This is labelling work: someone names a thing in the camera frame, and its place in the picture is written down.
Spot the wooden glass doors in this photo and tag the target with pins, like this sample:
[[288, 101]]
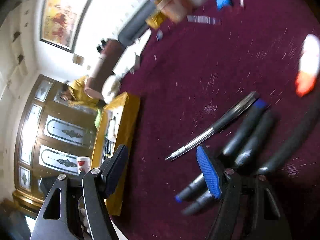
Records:
[[32, 130]]

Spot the small wall picture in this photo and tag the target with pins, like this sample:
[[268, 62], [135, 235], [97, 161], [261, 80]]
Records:
[[78, 59]]

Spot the clear ballpoint pen black grip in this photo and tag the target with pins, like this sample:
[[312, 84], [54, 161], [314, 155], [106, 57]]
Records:
[[220, 125]]

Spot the white charger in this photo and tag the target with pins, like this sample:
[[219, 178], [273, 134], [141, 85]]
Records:
[[137, 61]]

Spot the white bottle red label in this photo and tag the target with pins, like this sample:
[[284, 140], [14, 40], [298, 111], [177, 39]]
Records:
[[83, 165]]

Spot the blue battery pack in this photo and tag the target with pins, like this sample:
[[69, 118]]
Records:
[[223, 0]]

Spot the white bottle orange cap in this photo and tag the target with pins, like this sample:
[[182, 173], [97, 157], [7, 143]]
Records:
[[308, 60]]

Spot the brown sofa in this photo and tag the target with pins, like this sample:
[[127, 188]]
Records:
[[112, 52]]

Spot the bagged white buns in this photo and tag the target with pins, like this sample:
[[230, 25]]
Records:
[[111, 90]]

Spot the orange contents jar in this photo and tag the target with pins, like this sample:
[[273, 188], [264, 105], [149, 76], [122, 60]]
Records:
[[175, 8]]

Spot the white papers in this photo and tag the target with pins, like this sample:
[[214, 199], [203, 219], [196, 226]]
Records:
[[135, 45]]

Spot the black art marker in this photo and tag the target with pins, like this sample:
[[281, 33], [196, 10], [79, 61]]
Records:
[[260, 135]]

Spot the yellow tape roll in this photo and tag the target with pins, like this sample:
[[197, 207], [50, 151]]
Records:
[[155, 21]]

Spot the framed painting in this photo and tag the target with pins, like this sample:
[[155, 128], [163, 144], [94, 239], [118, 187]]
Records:
[[65, 12]]

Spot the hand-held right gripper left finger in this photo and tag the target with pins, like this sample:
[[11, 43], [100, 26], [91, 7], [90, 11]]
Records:
[[117, 170]]

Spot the small blue cap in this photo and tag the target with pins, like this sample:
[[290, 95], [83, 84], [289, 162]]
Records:
[[159, 34]]

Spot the black marker blue caps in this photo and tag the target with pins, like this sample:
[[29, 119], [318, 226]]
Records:
[[240, 135]]

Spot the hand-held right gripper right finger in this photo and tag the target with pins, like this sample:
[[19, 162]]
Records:
[[208, 172]]

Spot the black marker olive cap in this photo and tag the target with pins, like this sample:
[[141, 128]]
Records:
[[295, 140]]

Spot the blue clear pen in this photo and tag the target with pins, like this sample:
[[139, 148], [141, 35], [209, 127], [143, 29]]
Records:
[[203, 20]]

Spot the yellow taped white tray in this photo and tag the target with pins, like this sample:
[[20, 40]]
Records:
[[127, 120]]

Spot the black leather sofa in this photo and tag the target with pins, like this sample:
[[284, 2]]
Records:
[[135, 27]]

